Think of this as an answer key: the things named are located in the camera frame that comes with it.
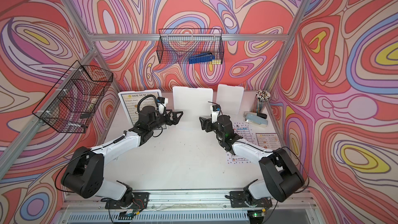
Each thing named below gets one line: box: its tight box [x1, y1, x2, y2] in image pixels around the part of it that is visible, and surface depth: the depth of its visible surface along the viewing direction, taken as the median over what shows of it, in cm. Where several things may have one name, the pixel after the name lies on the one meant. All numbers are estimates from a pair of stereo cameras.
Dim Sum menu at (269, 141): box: [255, 132, 282, 151], surface depth 98 cm
